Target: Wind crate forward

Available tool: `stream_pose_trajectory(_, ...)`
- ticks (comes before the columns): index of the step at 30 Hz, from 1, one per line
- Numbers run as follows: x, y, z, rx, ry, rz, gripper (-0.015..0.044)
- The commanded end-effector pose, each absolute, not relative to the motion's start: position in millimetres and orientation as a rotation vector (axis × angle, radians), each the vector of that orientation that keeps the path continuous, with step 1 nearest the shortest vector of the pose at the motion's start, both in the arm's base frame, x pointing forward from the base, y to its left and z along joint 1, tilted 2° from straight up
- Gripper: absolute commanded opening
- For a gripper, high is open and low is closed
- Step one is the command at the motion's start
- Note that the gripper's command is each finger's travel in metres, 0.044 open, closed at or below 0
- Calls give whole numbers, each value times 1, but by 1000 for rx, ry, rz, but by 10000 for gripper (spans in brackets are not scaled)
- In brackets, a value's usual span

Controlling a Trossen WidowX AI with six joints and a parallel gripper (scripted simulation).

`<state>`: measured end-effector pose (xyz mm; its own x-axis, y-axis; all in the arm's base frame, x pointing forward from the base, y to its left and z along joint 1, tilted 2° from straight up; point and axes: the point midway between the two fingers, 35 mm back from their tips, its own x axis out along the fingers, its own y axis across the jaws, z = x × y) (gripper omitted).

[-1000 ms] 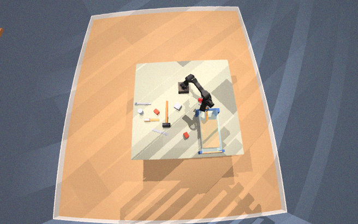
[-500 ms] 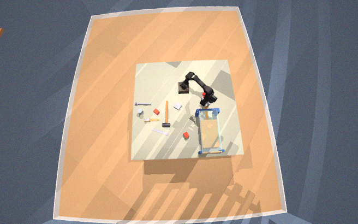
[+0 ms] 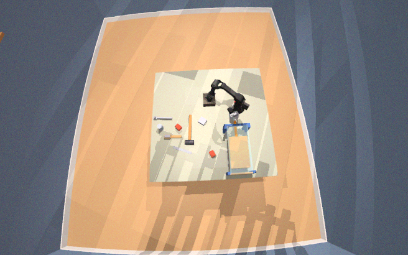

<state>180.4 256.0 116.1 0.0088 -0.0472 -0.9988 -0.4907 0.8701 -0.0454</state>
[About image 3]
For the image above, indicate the black mallet with wooden handle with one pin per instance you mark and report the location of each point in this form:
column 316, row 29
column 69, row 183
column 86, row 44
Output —
column 189, row 141

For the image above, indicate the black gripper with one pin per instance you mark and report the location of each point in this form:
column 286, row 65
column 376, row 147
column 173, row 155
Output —
column 233, row 108

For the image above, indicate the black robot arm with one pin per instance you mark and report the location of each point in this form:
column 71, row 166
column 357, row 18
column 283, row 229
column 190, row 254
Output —
column 240, row 99

